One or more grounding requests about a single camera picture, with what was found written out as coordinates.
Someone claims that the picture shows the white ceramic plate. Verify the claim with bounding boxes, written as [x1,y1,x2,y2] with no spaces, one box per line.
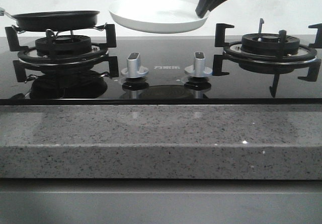
[109,0,210,34]

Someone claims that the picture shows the black gas burner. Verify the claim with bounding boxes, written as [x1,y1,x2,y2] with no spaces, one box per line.
[35,35,92,56]
[241,33,300,52]

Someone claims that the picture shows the silver stove knob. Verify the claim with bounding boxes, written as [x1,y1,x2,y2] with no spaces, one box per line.
[121,52,149,79]
[185,52,212,78]

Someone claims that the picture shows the black pan support grate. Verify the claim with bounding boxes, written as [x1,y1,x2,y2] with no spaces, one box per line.
[5,24,119,83]
[212,20,321,97]

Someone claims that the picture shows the black right gas burner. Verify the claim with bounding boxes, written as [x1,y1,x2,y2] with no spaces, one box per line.
[241,33,300,52]

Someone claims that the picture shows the black glass gas hob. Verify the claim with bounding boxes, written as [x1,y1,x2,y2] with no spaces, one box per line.
[1,36,321,105]

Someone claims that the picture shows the black left gas burner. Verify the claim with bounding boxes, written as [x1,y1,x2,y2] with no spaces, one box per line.
[35,35,92,56]

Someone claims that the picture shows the silver left stove knob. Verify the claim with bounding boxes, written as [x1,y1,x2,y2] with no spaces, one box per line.
[121,52,149,79]

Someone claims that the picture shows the black right pan support grate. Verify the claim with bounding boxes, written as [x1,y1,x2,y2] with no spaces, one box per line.
[212,20,321,97]

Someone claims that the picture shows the silver right stove knob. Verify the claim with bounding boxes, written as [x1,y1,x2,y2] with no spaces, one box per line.
[185,52,212,78]

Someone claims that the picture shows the grey cabinet front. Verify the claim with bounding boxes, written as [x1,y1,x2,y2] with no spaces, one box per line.
[1,179,321,223]

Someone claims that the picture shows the black left pan support grate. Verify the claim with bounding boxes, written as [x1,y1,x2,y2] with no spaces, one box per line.
[5,24,119,83]

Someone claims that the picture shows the black frying pan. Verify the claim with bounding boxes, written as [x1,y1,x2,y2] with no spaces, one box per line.
[1,8,100,32]

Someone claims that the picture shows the grey speckled stone countertop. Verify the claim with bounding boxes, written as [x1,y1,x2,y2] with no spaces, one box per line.
[1,105,321,180]

